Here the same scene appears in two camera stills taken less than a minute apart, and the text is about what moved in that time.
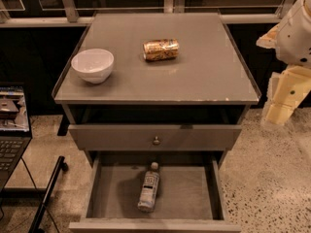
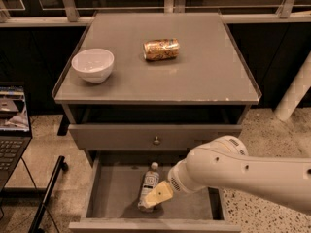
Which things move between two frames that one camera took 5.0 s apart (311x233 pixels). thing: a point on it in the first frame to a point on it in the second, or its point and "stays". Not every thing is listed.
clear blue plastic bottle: [150, 188] stays
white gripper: [293, 36] to [179, 179]
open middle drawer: [190, 197] stays
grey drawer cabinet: [155, 100] stays
